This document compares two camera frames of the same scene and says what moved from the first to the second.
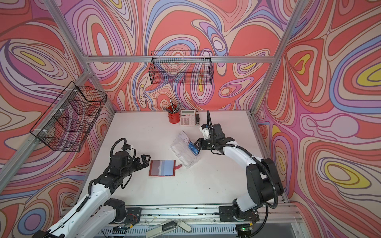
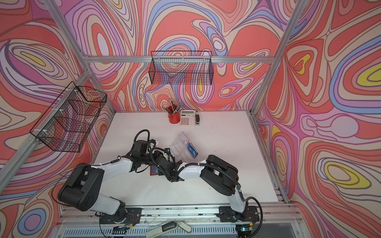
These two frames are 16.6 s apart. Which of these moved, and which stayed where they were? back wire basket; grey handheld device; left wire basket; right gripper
Moved: right gripper
Stayed: left wire basket; grey handheld device; back wire basket
